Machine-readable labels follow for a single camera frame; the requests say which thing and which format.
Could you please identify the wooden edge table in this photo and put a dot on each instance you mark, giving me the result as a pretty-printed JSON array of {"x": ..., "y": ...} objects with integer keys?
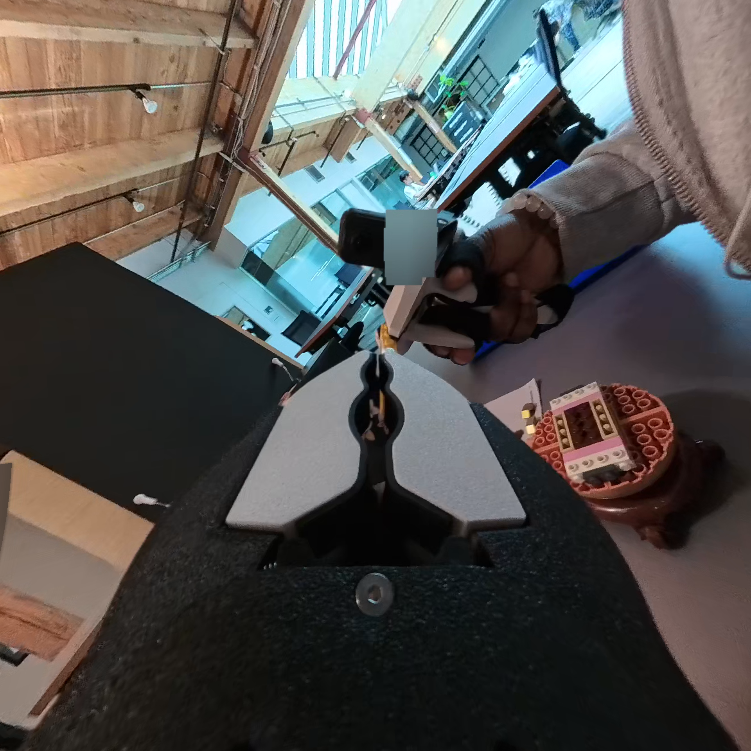
[{"x": 499, "y": 135}]

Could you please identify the blue plastic bin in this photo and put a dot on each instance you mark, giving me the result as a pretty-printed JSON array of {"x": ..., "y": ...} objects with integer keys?
[{"x": 601, "y": 270}]

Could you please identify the white track spotlight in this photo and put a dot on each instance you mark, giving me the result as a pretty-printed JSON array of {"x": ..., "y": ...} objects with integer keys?
[
  {"x": 147, "y": 103},
  {"x": 137, "y": 203}
]

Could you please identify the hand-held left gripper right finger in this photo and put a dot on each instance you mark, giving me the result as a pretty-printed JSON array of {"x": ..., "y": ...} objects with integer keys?
[{"x": 464, "y": 464}]

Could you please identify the white tipped stick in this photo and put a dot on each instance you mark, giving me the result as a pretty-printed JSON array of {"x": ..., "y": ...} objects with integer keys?
[
  {"x": 282, "y": 366},
  {"x": 150, "y": 501}
]

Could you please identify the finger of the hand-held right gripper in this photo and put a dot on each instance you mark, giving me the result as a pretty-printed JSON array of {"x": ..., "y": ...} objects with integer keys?
[
  {"x": 408, "y": 305},
  {"x": 440, "y": 337}
]

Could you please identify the dark partition panel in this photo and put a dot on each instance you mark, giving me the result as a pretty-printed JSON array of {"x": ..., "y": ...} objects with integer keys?
[{"x": 117, "y": 352}]

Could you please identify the brick set instruction booklet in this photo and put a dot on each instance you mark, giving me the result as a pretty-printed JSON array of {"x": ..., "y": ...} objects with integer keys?
[{"x": 516, "y": 405}]

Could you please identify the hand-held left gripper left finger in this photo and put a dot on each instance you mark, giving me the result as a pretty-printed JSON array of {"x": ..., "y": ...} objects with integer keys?
[{"x": 288, "y": 464}]

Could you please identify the yellow long brick plate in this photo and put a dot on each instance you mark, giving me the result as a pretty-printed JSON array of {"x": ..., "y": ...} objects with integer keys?
[{"x": 381, "y": 340}]

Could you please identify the brick flowerpot model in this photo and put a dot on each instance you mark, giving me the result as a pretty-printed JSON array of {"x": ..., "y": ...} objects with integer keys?
[{"x": 634, "y": 434}]

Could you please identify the person's right forearm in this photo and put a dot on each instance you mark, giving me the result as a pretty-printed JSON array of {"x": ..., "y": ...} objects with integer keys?
[{"x": 610, "y": 200}]

